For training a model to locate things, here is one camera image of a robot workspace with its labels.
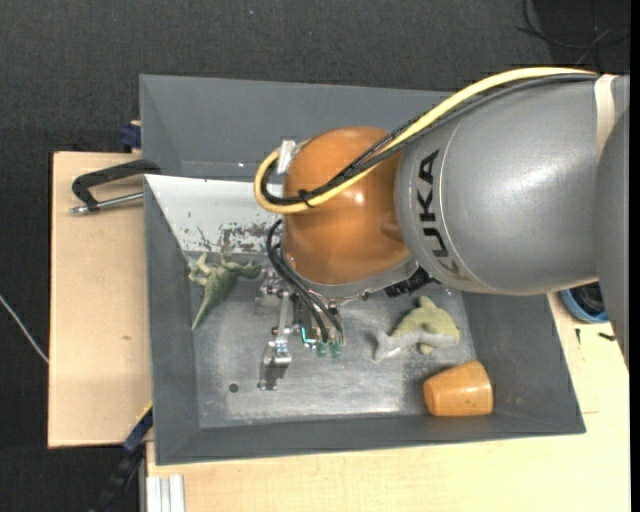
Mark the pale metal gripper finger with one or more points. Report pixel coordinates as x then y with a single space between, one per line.
274 365
267 295

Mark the green toy dinosaur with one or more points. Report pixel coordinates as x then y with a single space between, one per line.
220 282

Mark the green plush dolphin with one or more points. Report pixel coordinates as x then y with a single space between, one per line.
425 325

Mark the orange cup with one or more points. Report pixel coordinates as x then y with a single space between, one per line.
457 390

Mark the grey metal bin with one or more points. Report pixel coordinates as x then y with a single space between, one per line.
225 125

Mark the brown cardboard board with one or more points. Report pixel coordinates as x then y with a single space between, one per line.
90 300

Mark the blue tape roll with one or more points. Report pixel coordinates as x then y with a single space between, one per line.
575 305

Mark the black cylinder on white bracket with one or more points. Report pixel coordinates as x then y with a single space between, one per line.
406 285

